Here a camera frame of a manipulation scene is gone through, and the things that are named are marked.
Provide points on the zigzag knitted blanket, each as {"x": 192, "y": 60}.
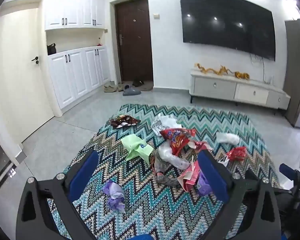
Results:
{"x": 145, "y": 205}

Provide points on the light green paper packet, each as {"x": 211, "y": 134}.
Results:
{"x": 136, "y": 146}

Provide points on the purple packet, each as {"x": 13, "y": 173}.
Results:
{"x": 203, "y": 185}

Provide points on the large red snack bag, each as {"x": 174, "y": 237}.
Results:
{"x": 176, "y": 137}

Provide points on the white room door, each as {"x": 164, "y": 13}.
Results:
{"x": 15, "y": 80}

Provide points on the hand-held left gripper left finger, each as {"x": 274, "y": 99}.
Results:
{"x": 83, "y": 177}

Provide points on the long translucent plastic bag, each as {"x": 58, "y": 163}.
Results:
{"x": 227, "y": 138}

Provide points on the dark brown snack wrapper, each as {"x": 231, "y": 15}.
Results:
{"x": 123, "y": 122}

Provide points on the black bag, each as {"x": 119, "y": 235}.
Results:
{"x": 51, "y": 49}

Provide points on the wall light switch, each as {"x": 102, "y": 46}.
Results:
{"x": 156, "y": 16}

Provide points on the brown doormat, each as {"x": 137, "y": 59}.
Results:
{"x": 148, "y": 87}

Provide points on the pink paper packet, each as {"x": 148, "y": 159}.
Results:
{"x": 190, "y": 177}

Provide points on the beige shoe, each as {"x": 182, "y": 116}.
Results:
{"x": 109, "y": 88}
{"x": 120, "y": 87}

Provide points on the black wall television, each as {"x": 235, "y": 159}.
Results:
{"x": 227, "y": 22}

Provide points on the white lower shoe cabinet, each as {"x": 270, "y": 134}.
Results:
{"x": 75, "y": 77}

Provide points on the grey slipper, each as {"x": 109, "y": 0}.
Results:
{"x": 132, "y": 92}
{"x": 127, "y": 87}

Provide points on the dark shoe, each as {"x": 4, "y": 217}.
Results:
{"x": 135, "y": 83}
{"x": 141, "y": 82}

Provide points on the white upper wall cabinet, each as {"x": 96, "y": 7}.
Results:
{"x": 70, "y": 10}

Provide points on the long golden dragon ornament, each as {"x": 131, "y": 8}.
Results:
{"x": 210, "y": 70}

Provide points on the red white wrapper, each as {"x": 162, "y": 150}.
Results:
{"x": 201, "y": 145}

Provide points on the grey refrigerator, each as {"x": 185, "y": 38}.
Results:
{"x": 296, "y": 75}

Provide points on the grey wrapper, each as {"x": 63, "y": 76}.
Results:
{"x": 162, "y": 172}

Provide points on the white printed plastic bag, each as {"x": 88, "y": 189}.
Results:
{"x": 166, "y": 122}

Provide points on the clear plastic wrap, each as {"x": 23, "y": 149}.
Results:
{"x": 170, "y": 156}

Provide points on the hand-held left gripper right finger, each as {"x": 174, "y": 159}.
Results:
{"x": 212, "y": 177}

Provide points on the purple plastic bag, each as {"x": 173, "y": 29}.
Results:
{"x": 113, "y": 192}

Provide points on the dark brown entrance door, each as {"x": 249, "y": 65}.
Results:
{"x": 132, "y": 42}

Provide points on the small red wrapper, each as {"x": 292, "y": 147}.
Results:
{"x": 236, "y": 153}

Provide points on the grey white television stand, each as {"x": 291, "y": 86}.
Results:
{"x": 215, "y": 85}

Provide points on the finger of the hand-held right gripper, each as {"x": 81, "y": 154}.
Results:
{"x": 288, "y": 171}

